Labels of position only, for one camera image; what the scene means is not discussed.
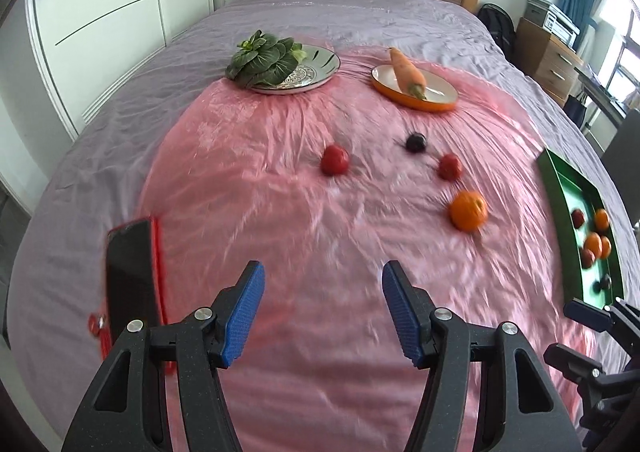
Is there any wooden drawer cabinet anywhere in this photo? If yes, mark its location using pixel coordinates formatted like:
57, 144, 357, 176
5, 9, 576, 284
515, 17, 583, 108

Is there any red braided phone strap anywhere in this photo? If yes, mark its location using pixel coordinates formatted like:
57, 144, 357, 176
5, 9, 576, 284
87, 313, 108, 360

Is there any orange enamel plate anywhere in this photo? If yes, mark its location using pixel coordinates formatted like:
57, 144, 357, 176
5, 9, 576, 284
371, 64, 460, 113

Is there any green bok choy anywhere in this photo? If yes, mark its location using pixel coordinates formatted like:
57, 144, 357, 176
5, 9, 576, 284
225, 31, 307, 87

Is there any black backpack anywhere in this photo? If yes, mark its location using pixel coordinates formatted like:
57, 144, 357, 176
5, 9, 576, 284
476, 3, 518, 60

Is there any white wardrobe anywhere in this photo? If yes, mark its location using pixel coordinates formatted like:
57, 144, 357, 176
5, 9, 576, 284
25, 0, 213, 140

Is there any carrot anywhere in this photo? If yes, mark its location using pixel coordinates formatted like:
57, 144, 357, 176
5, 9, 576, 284
389, 47, 428, 100

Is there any smartphone in red case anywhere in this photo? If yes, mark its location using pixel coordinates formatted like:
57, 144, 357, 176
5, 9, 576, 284
102, 217, 168, 373

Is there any dark shopping bag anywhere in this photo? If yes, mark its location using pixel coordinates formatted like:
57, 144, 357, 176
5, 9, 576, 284
565, 92, 591, 130

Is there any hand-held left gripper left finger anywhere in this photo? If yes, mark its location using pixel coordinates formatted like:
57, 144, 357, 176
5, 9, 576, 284
62, 261, 266, 452

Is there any silver patterned plate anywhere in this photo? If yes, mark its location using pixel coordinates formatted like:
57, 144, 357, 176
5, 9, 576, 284
245, 45, 342, 96

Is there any grey office chair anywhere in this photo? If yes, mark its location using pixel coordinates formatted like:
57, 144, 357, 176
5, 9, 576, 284
600, 108, 640, 228

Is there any window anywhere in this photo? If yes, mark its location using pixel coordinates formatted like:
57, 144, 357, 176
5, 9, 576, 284
590, 0, 640, 103

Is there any pink plastic sheet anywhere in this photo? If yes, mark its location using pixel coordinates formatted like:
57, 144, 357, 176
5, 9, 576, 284
137, 40, 601, 452

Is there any glass desk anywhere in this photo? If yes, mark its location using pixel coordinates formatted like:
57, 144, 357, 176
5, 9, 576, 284
575, 65, 640, 118

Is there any green rectangular tray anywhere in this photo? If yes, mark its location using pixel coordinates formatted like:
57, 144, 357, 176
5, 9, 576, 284
537, 148, 626, 310

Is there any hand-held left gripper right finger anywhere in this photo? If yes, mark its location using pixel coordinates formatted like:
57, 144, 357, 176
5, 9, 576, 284
382, 261, 583, 452

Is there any white printer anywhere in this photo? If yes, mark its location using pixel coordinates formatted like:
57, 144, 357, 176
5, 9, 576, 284
525, 0, 581, 48

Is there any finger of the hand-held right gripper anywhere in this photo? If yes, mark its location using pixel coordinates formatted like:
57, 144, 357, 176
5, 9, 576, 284
544, 343, 603, 385
565, 299, 640, 358

